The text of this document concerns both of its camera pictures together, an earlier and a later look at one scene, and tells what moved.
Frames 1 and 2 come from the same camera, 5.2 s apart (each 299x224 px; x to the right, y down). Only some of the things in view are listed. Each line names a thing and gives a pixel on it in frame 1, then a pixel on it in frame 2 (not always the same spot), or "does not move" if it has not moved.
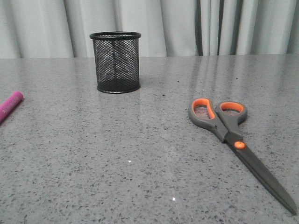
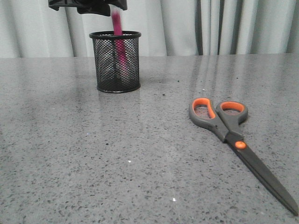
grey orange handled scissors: [224, 121] does not move
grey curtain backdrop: [62, 28] does not move
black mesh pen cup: [117, 56] does not move
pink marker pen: [6, 107] -> [119, 41]
